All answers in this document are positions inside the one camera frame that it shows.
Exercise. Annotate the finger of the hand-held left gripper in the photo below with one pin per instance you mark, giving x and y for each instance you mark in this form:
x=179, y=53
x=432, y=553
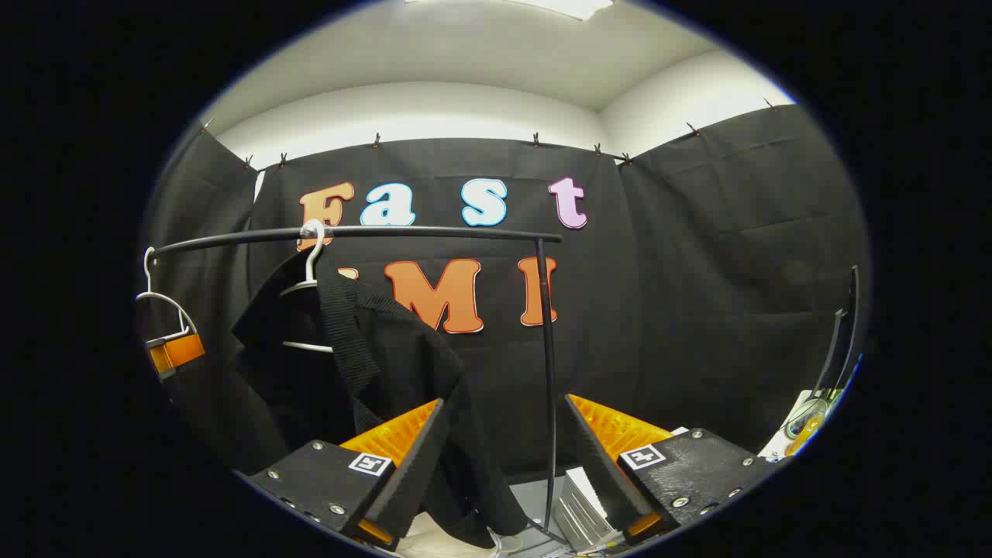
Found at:
x=182, y=353

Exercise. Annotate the white hanger under garment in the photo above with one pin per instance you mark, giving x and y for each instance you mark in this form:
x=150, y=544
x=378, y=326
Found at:
x=311, y=263

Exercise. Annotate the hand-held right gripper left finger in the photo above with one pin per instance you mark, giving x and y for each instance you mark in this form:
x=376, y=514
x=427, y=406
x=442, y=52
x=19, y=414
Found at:
x=415, y=473

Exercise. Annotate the ribbed metal case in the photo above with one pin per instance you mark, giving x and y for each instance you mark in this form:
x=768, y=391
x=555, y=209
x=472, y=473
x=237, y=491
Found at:
x=577, y=511

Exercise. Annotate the black knit garment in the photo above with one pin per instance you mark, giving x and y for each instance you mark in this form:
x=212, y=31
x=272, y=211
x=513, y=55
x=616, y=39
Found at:
x=403, y=349

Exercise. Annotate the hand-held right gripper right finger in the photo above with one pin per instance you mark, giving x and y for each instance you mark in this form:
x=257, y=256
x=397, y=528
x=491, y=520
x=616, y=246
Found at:
x=601, y=473

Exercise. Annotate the black backdrop cloth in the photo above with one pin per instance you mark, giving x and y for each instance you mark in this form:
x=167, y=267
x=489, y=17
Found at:
x=697, y=271

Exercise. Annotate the white empty hanger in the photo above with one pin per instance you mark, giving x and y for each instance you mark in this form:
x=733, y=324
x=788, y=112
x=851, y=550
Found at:
x=146, y=273

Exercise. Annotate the black metal clothes rack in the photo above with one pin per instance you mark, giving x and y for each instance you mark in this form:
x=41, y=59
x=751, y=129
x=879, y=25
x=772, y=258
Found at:
x=434, y=231

